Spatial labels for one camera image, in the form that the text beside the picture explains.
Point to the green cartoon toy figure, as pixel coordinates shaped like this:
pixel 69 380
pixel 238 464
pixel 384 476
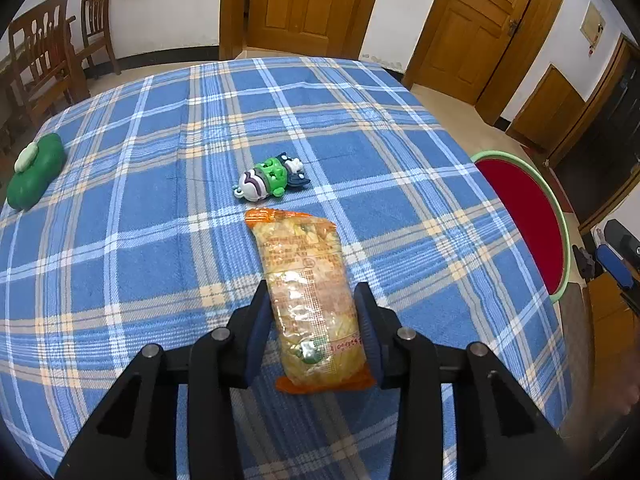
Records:
pixel 270 177

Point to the black door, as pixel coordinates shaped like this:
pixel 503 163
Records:
pixel 607 135

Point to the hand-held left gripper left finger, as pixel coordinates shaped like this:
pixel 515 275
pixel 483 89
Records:
pixel 257 332

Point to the red basin with green rim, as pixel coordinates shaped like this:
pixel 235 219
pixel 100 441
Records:
pixel 525 210

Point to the wooden door with latch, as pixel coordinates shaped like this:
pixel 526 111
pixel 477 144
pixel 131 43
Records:
pixel 475 30

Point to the low wooden wall panel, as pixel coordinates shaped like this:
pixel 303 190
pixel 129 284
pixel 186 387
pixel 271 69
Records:
pixel 547 107

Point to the blue plaid tablecloth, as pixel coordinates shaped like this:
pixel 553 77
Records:
pixel 175 210

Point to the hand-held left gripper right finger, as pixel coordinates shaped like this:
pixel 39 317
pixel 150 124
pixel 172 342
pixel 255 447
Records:
pixel 371 332

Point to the orange clear snack packet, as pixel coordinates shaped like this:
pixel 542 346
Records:
pixel 310 300

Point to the wooden chair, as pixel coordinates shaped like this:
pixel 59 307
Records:
pixel 42 55
pixel 97 25

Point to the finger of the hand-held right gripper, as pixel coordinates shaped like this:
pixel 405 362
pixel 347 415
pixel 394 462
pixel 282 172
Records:
pixel 620 267
pixel 625 237

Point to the wall electrical box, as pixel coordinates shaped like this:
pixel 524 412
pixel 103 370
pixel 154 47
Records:
pixel 593 25

